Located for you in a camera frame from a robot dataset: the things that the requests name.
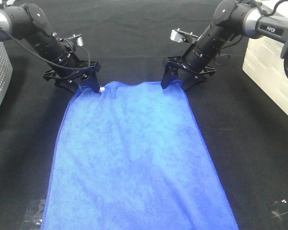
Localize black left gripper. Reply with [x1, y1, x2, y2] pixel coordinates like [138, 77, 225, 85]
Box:
[43, 61, 100, 94]

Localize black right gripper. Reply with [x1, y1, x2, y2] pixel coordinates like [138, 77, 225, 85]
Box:
[161, 56, 216, 92]

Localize blue microfibre towel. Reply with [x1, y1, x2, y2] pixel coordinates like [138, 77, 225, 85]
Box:
[42, 81, 238, 230]

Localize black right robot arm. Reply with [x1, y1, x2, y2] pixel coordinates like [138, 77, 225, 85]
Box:
[161, 0, 288, 90]

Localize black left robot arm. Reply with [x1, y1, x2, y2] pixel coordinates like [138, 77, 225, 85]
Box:
[0, 0, 105, 93]

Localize cream plastic storage box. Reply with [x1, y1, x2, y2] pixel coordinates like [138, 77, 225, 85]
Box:
[242, 0, 288, 127]

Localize clear tape strip left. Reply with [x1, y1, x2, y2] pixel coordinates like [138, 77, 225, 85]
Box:
[21, 199, 46, 230]

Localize clear tape strip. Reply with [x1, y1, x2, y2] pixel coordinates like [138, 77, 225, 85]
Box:
[21, 199, 46, 230]
[267, 199, 288, 223]

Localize clear tape strip right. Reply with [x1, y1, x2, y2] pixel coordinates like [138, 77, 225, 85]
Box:
[267, 199, 288, 223]

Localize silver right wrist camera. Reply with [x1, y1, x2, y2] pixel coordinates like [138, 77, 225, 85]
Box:
[169, 28, 200, 43]

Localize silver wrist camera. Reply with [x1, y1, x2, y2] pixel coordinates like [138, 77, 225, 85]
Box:
[169, 28, 200, 43]
[61, 34, 84, 46]

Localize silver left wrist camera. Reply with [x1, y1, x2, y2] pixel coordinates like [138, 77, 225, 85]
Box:
[61, 34, 84, 46]

